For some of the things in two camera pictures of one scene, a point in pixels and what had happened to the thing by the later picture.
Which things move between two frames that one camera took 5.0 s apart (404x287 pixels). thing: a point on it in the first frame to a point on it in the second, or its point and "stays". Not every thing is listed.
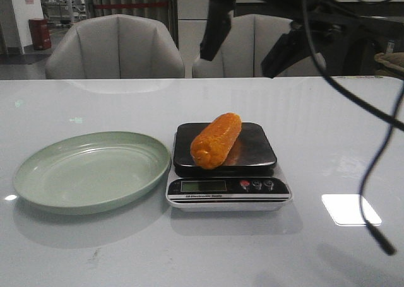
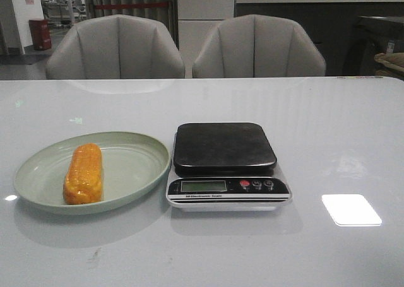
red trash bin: x=40 y=33 stays
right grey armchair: x=241 y=55 stays
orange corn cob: x=214 y=144 to x=83 y=181
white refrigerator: x=193 y=8 stays
